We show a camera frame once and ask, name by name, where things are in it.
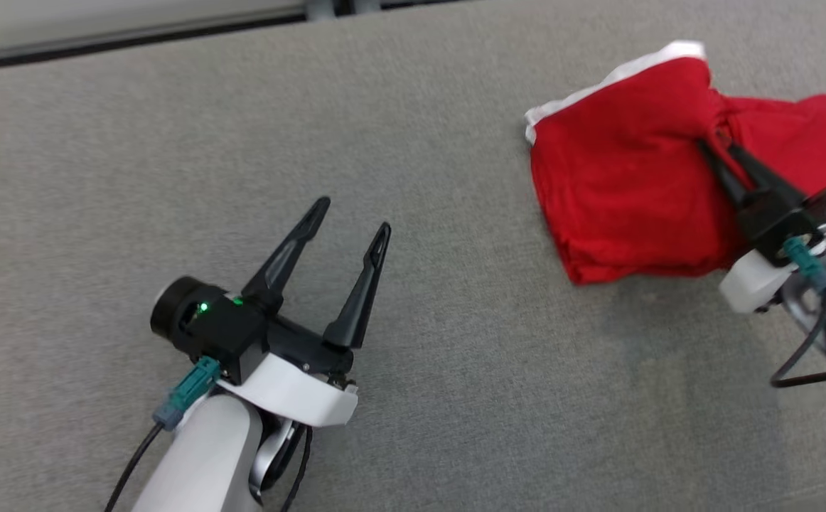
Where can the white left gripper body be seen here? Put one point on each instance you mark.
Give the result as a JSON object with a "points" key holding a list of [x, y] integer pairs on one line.
{"points": [[299, 395]]}

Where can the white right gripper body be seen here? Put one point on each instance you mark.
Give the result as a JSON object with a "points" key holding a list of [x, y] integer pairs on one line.
{"points": [[751, 284]]}

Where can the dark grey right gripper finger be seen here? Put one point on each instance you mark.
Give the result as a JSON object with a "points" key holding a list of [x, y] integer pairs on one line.
{"points": [[729, 181], [765, 178]]}

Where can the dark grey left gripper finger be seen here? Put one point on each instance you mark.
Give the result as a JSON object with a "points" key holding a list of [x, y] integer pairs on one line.
{"points": [[360, 299], [281, 267]]}

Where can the red shorts with white trim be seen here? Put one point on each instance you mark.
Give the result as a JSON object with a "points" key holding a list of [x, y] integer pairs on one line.
{"points": [[619, 178]]}

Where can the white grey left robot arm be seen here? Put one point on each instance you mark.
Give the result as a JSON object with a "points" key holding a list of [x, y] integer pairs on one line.
{"points": [[203, 462]]}

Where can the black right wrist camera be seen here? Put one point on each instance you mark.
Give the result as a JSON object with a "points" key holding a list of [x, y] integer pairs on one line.
{"points": [[775, 224]]}

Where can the teal right camera connector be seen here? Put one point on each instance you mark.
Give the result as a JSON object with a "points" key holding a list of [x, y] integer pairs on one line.
{"points": [[807, 263]]}

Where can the teal camera connector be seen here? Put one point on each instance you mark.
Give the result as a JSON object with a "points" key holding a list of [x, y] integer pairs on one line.
{"points": [[189, 391], [807, 263]]}

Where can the teal left camera connector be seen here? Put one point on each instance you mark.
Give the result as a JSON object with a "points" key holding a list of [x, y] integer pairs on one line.
{"points": [[189, 391]]}

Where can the grey cylinder post foot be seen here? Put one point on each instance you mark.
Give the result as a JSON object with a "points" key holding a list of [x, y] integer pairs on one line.
{"points": [[367, 5], [320, 8]]}

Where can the grey wall base rail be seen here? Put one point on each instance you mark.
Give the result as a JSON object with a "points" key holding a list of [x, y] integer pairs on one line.
{"points": [[136, 40]]}

